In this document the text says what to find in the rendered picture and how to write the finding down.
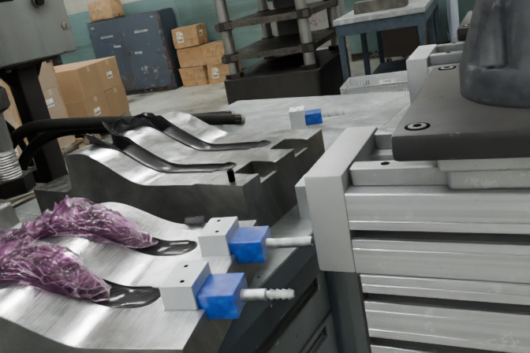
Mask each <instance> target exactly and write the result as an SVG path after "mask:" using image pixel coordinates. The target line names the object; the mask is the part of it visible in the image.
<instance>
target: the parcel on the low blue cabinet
mask: <svg viewBox="0 0 530 353"><path fill-rule="evenodd" d="M87 7H88V11H89V15H90V19H91V22H96V21H101V20H108V19H113V18H117V17H124V16H125V12H124V9H123V5H122V3H121V0H98V1H94V2H89V3H88V4H87Z"/></svg>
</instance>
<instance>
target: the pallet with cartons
mask: <svg viewBox="0 0 530 353"><path fill-rule="evenodd" d="M54 70H55V73H56V76H57V78H58V85H59V87H60V89H61V91H62V96H63V99H64V102H65V106H66V109H67V114H68V115H69V117H116V116H132V115H131V113H130V111H129V103H128V99H127V96H126V93H125V88H124V85H123V84H122V83H121V77H120V73H119V70H118V65H117V62H116V58H115V56H113V57H108V58H99V59H94V60H89V61H80V62H75V63H71V64H66V65H57V66H54ZM109 134H110V133H99V134H94V135H95V138H97V139H102V137H101V136H104V135H109ZM75 138H84V145H89V144H90V141H89V140H88V138H87V136H86V135H75Z"/></svg>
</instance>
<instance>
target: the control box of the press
mask: <svg viewBox="0 0 530 353"><path fill-rule="evenodd" d="M76 49H77V46H76V43H75V40H74V37H73V32H72V29H71V26H70V23H69V18H68V15H67V12H66V9H65V4H64V2H63V0H0V79H2V80H3V81H4V82H5V83H6V84H8V85H9V86H10V89H11V91H12V94H13V98H14V102H15V104H16V107H17V111H18V113H19V116H20V119H21V123H22V125H23V124H26V123H28V122H32V121H38V120H46V119H51V118H50V113H49V110H48V108H47V103H46V100H45V98H44V95H43V90H42V88H41V85H40V82H39V73H40V69H41V65H42V62H44V61H45V62H46V63H49V62H52V61H51V60H53V59H56V57H55V56H57V55H60V54H66V53H69V52H73V51H75V50H76ZM33 158H34V160H33V159H32V160H31V162H30V164H29V166H28V170H27V171H32V174H33V176H34V179H35V182H36V183H42V184H47V183H49V182H51V181H52V180H55V179H58V178H59V177H62V176H64V175H65V174H67V173H68V171H67V168H66V166H65V161H64V158H63V156H62V151H61V148H60V146H59V143H58V139H54V140H52V141H50V142H49V143H47V144H46V145H44V146H43V147H41V148H40V150H39V151H38V152H37V153H36V154H35V156H34V157H33ZM34 161H35V162H34ZM37 170H38V171H37Z"/></svg>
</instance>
